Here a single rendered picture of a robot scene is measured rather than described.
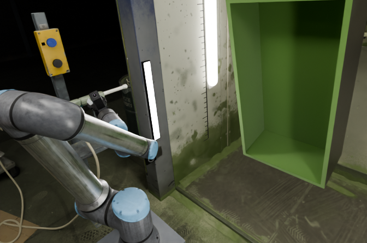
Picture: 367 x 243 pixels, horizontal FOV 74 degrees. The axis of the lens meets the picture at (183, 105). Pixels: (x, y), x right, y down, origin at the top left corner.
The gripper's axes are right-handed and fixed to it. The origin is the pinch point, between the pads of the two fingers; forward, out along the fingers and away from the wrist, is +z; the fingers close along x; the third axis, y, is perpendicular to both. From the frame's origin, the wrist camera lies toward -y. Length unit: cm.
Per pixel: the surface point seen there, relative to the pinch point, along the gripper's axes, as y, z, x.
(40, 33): -33.5, 28.1, -7.0
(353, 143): 113, -75, 176
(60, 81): -2.9, 30.6, -9.5
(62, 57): -17.5, 27.5, -2.4
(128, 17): -26, 27, 44
